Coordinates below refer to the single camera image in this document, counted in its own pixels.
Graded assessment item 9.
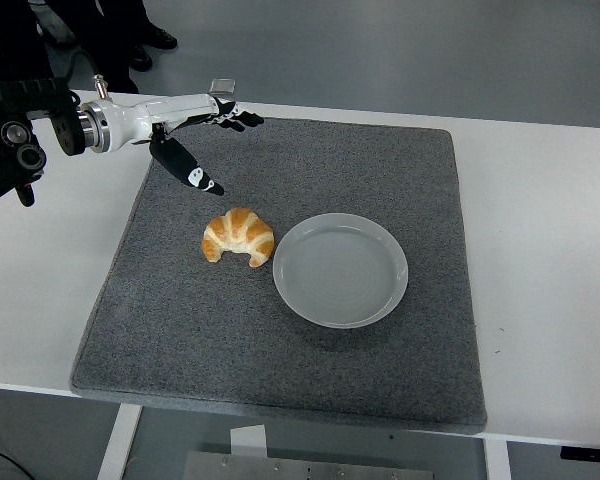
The golden croissant bread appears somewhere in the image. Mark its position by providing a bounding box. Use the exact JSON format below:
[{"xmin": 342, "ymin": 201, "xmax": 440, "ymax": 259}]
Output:
[{"xmin": 201, "ymin": 206, "xmax": 276, "ymax": 269}]

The white table leg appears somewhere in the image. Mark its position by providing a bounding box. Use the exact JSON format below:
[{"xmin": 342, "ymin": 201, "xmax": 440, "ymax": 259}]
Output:
[
  {"xmin": 482, "ymin": 438, "xmax": 512, "ymax": 480},
  {"xmin": 95, "ymin": 402, "xmax": 144, "ymax": 480}
]

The black table control panel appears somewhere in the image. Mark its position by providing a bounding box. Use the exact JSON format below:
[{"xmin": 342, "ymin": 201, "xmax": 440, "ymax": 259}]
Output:
[{"xmin": 559, "ymin": 444, "xmax": 600, "ymax": 461}]

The round grey plate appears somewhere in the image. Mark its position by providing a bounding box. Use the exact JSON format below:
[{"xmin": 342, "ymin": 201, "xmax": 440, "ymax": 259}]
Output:
[{"xmin": 272, "ymin": 212, "xmax": 410, "ymax": 330}]

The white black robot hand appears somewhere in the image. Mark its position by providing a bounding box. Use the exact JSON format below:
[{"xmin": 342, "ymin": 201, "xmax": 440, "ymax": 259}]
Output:
[{"xmin": 104, "ymin": 93, "xmax": 265, "ymax": 197}]

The grey felt mat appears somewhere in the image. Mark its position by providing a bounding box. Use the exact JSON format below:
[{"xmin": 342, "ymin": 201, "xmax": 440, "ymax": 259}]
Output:
[{"xmin": 68, "ymin": 109, "xmax": 489, "ymax": 435}]

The small clear square floor cover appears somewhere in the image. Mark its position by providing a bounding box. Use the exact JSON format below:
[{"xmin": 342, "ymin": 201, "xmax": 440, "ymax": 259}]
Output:
[{"xmin": 208, "ymin": 78, "xmax": 238, "ymax": 99}]

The grey metal plate with screws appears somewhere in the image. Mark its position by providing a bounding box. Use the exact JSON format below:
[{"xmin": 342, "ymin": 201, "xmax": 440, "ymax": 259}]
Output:
[{"xmin": 183, "ymin": 450, "xmax": 437, "ymax": 480}]

